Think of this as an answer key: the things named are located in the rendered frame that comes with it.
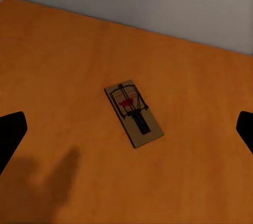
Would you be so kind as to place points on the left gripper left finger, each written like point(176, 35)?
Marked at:
point(12, 129)

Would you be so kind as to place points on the mousetrap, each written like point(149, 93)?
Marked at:
point(133, 112)

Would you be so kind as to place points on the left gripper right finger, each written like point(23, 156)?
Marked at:
point(245, 128)

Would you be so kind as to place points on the cabinet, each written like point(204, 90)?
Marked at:
point(76, 163)

